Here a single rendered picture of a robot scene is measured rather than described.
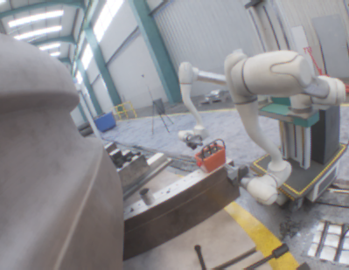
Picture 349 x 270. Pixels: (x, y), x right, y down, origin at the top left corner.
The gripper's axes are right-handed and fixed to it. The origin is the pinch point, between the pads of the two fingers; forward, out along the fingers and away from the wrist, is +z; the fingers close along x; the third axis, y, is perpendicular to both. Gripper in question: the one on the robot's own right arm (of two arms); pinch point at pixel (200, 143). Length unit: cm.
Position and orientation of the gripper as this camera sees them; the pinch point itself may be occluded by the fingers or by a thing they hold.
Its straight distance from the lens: 126.6
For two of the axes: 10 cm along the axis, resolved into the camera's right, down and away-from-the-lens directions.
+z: 3.4, 1.8, -9.2
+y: -3.6, -8.8, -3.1
